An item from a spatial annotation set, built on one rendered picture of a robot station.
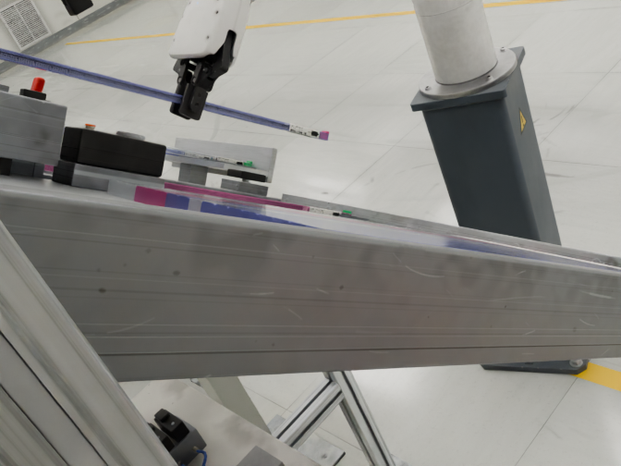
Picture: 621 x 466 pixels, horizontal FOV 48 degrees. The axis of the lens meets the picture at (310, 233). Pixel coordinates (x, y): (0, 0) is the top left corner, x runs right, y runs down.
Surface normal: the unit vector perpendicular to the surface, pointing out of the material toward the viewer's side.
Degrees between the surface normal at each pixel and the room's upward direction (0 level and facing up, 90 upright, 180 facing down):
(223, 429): 0
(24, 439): 90
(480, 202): 90
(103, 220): 90
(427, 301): 90
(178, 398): 0
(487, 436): 0
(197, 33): 36
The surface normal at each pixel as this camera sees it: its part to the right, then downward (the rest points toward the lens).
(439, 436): -0.36, -0.79
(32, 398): 0.66, 0.16
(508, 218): -0.40, 0.61
